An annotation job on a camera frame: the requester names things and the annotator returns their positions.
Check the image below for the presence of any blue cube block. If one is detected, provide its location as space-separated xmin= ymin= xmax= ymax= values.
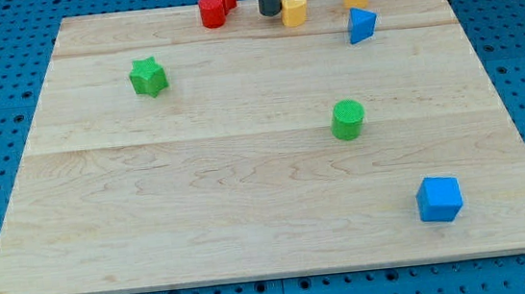
xmin=415 ymin=177 xmax=463 ymax=222

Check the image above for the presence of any light wooden board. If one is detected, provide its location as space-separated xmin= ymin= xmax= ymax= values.
xmin=0 ymin=0 xmax=525 ymax=294

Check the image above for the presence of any yellow heart block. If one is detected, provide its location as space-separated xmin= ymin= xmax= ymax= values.
xmin=281 ymin=0 xmax=308 ymax=28

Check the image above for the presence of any green cylinder block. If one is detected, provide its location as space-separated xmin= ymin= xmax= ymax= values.
xmin=330 ymin=99 xmax=365 ymax=141

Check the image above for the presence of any red cylinder block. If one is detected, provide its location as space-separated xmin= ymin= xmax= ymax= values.
xmin=197 ymin=0 xmax=226 ymax=29

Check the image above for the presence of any blue triangle block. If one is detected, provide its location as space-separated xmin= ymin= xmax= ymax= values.
xmin=348 ymin=8 xmax=377 ymax=44

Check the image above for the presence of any green star block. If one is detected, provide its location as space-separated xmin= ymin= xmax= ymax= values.
xmin=129 ymin=57 xmax=168 ymax=98

